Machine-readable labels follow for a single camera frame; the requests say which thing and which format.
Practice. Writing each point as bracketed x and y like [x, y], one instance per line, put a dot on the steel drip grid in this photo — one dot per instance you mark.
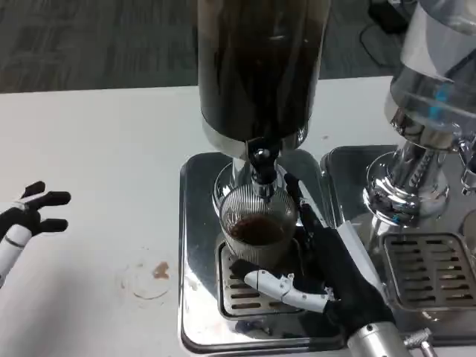
[427, 271]
[238, 297]

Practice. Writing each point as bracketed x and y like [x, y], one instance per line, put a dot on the chrome dispenser tap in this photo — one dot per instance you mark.
[468, 163]

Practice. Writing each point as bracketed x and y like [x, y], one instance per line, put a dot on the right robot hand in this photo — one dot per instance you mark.
[346, 282]

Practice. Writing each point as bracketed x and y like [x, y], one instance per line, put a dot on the black box on floor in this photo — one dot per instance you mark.
[390, 15]

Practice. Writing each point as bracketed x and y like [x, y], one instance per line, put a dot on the clear ribbed glass cup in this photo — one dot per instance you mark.
[256, 238]

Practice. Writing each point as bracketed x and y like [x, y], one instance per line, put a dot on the steel drip tray base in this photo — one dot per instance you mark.
[346, 175]
[201, 260]

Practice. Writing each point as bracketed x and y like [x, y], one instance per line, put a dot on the clear drink dispenser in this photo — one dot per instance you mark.
[427, 93]

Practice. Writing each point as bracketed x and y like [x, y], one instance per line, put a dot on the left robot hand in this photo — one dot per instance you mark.
[22, 223]

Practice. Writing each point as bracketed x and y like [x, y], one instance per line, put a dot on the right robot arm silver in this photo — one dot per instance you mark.
[386, 342]

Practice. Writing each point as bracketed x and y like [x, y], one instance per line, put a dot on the dark drink dispenser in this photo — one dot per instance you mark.
[260, 74]

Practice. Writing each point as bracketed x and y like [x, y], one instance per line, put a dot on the black dispenser tap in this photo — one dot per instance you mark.
[262, 163]

